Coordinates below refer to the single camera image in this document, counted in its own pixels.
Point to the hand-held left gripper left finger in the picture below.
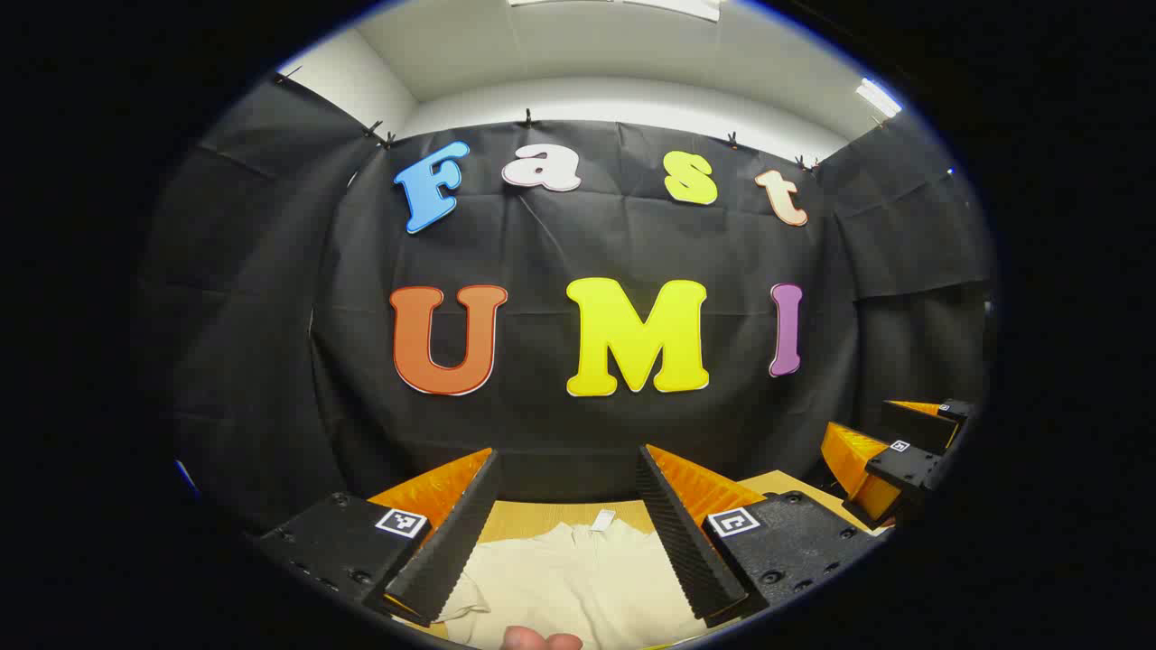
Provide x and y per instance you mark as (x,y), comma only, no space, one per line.
(456,542)

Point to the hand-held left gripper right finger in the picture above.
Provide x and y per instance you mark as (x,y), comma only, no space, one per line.
(686,542)

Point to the ceiling light panel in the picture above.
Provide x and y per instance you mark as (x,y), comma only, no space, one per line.
(632,7)
(879,97)

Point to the row of black cloth clips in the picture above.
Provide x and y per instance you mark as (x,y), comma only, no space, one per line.
(528,117)

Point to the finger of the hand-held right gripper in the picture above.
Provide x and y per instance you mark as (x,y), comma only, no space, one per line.
(908,469)
(917,426)

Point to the black backdrop cloth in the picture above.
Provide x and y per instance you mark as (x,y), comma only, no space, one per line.
(623,244)

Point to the cream white sweatshirt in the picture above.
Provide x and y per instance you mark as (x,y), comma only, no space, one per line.
(578,587)

